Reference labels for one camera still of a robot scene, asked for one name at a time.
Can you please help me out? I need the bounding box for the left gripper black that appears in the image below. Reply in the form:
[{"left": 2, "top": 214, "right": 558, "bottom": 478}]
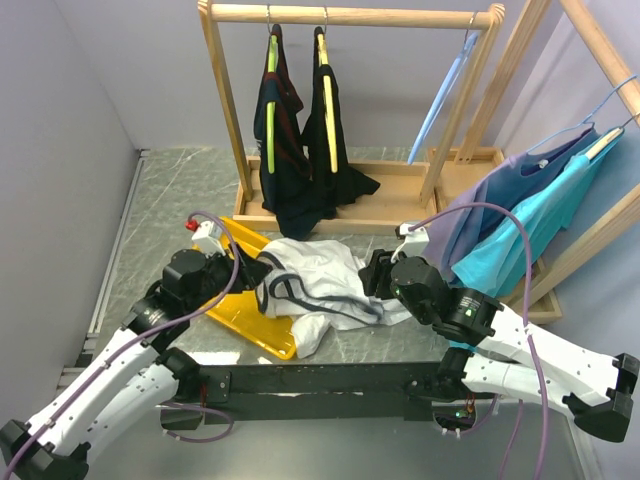
[{"left": 184, "top": 241, "right": 271, "bottom": 313}]

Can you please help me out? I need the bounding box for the white tank top navy trim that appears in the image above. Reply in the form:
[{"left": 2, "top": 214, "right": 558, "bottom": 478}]
[{"left": 255, "top": 238, "right": 411, "bottom": 358}]

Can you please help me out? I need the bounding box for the light blue plastic hanger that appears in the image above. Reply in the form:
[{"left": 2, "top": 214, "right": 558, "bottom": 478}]
[{"left": 407, "top": 33, "right": 479, "bottom": 165}]

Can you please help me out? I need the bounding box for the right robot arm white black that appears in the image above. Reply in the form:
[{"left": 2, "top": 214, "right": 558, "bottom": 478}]
[{"left": 358, "top": 249, "right": 639, "bottom": 443}]

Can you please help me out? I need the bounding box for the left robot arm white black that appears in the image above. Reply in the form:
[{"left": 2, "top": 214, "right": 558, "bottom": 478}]
[{"left": 1, "top": 246, "right": 271, "bottom": 479}]

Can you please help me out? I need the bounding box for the black tank top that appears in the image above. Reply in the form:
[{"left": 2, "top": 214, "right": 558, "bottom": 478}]
[{"left": 302, "top": 26, "right": 380, "bottom": 219}]

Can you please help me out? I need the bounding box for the navy red striped tank top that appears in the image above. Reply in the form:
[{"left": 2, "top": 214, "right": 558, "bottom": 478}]
[{"left": 253, "top": 24, "right": 324, "bottom": 241}]

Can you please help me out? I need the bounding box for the yellow hanger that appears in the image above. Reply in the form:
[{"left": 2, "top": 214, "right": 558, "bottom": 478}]
[{"left": 316, "top": 33, "right": 339, "bottom": 174}]

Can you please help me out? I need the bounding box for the green hanger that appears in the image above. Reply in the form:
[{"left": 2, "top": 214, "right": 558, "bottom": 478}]
[{"left": 266, "top": 33, "right": 278, "bottom": 174}]

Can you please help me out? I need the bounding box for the wooden hanger right rack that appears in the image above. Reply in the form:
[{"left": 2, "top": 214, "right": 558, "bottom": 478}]
[{"left": 585, "top": 113, "right": 639, "bottom": 161}]

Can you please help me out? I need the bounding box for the yellow plastic tray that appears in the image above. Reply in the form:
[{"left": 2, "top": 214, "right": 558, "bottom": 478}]
[{"left": 206, "top": 217, "right": 296, "bottom": 360}]

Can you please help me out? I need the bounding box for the wooden clothes rack centre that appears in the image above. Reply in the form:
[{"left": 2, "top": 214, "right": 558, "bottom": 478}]
[{"left": 198, "top": 1, "right": 505, "bottom": 235}]

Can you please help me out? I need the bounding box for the wooden clothes rack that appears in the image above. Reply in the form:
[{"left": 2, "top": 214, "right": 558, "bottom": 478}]
[
  {"left": 198, "top": 1, "right": 505, "bottom": 235},
  {"left": 427, "top": 1, "right": 639, "bottom": 307}
]

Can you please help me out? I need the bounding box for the black base bar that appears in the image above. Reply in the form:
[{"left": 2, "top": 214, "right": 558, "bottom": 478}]
[{"left": 159, "top": 362, "right": 496, "bottom": 424}]

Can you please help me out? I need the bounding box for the turquoise t-shirt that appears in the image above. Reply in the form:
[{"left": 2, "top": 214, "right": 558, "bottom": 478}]
[{"left": 452, "top": 133, "right": 624, "bottom": 297}]

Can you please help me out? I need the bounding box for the purple t-shirt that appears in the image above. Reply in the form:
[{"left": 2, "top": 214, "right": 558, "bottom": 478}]
[{"left": 424, "top": 127, "right": 597, "bottom": 282}]

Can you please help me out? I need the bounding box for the wooden clothes rack right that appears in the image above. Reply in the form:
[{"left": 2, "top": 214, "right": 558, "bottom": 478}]
[{"left": 427, "top": 1, "right": 639, "bottom": 307}]

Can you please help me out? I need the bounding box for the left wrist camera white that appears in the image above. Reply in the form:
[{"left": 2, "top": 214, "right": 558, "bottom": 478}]
[{"left": 185, "top": 219, "right": 225, "bottom": 255}]

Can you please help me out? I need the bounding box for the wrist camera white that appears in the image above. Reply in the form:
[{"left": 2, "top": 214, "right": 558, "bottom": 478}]
[
  {"left": 391, "top": 223, "right": 429, "bottom": 263},
  {"left": 185, "top": 219, "right": 225, "bottom": 255}
]

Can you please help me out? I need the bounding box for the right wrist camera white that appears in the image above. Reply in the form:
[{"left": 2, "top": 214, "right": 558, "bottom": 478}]
[{"left": 391, "top": 223, "right": 429, "bottom": 263}]

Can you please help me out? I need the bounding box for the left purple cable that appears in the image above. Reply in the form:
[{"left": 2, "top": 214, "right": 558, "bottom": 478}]
[{"left": 9, "top": 212, "right": 241, "bottom": 474}]

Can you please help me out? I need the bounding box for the blue wire hanger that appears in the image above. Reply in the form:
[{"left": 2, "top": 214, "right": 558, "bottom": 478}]
[{"left": 527, "top": 74, "right": 638, "bottom": 153}]

